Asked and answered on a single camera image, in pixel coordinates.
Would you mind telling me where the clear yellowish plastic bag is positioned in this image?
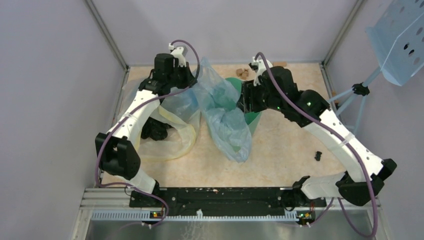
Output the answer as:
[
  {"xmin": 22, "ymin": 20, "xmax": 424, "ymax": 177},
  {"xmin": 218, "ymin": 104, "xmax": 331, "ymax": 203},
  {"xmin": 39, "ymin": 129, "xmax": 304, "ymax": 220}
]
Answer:
[{"xmin": 134, "ymin": 88, "xmax": 201, "ymax": 162}]

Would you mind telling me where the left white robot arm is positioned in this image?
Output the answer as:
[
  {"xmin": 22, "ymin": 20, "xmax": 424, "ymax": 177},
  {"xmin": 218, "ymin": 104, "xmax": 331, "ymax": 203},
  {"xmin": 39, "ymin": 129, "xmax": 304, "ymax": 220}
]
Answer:
[{"xmin": 95, "ymin": 49, "xmax": 197, "ymax": 207}]

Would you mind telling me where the light blue plastic bag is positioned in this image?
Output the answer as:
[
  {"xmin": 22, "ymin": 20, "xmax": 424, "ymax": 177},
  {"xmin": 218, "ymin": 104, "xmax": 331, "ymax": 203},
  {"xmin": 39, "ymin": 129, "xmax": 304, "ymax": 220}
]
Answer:
[{"xmin": 192, "ymin": 57, "xmax": 252, "ymax": 163}]

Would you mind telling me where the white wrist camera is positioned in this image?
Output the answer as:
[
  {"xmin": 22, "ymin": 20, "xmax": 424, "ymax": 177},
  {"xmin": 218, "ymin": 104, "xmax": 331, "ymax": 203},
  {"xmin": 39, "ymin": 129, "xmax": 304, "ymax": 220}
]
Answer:
[
  {"xmin": 249, "ymin": 56, "xmax": 267, "ymax": 87},
  {"xmin": 168, "ymin": 43, "xmax": 188, "ymax": 68}
]

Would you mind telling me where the light blue tripod stand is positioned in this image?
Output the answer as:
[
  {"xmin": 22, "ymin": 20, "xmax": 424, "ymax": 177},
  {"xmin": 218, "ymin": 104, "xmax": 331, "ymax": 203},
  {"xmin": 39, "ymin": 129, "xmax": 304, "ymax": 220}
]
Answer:
[{"xmin": 328, "ymin": 67, "xmax": 381, "ymax": 135}]

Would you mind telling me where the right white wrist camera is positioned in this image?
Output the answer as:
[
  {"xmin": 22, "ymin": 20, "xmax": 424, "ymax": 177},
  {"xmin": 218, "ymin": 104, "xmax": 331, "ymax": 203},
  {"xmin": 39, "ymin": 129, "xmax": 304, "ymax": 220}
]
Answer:
[{"xmin": 249, "ymin": 56, "xmax": 267, "ymax": 87}]

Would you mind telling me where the perforated light blue panel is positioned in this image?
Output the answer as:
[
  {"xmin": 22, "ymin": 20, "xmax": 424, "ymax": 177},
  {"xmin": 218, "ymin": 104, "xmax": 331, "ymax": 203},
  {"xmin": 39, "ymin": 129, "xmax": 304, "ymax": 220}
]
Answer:
[{"xmin": 365, "ymin": 0, "xmax": 424, "ymax": 86}]

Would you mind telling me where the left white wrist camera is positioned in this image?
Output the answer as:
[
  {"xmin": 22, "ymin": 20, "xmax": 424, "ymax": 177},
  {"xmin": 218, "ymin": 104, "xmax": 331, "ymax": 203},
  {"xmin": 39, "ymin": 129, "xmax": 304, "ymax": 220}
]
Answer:
[{"xmin": 168, "ymin": 43, "xmax": 188, "ymax": 68}]

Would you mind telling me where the small black fallen part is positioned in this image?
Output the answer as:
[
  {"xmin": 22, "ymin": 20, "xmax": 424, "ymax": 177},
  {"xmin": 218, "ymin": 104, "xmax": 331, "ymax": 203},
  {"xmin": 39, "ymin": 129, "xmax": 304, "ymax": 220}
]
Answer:
[{"xmin": 314, "ymin": 151, "xmax": 323, "ymax": 162}]

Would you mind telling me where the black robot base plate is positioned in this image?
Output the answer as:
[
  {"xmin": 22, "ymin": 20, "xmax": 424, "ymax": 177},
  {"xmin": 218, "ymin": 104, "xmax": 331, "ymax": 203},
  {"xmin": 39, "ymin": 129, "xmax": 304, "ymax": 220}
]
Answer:
[{"xmin": 129, "ymin": 187, "xmax": 327, "ymax": 217}]

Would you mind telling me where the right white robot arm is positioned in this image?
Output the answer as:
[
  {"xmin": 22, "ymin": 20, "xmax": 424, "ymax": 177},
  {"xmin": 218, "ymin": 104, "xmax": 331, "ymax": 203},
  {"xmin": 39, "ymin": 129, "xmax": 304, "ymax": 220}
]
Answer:
[{"xmin": 237, "ymin": 66, "xmax": 397, "ymax": 206}]

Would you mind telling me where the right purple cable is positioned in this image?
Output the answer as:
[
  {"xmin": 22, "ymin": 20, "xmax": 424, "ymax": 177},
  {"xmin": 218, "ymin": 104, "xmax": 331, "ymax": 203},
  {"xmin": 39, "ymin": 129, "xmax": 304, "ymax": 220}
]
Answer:
[{"xmin": 254, "ymin": 51, "xmax": 379, "ymax": 239}]

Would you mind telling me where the small wooden block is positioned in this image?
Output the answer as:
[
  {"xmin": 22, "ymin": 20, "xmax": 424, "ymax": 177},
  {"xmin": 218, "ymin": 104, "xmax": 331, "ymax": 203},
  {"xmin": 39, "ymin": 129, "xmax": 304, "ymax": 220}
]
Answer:
[{"xmin": 272, "ymin": 61, "xmax": 288, "ymax": 68}]

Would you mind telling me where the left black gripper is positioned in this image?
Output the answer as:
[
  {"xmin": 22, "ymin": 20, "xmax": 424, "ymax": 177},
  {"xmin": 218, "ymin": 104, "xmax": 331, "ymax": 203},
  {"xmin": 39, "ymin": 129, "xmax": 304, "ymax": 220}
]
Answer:
[{"xmin": 166, "ymin": 61, "xmax": 197, "ymax": 89}]

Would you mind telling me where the green plastic trash bin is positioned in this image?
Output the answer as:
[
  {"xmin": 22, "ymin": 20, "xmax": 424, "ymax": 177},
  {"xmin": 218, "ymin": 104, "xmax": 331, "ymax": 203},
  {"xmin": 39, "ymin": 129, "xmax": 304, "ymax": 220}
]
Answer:
[{"xmin": 225, "ymin": 77, "xmax": 262, "ymax": 138}]

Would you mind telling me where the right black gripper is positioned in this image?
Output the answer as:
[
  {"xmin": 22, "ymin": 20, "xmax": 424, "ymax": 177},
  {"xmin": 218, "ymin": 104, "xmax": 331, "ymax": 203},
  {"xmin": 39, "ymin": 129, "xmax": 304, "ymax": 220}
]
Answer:
[{"xmin": 236, "ymin": 78, "xmax": 284, "ymax": 114}]

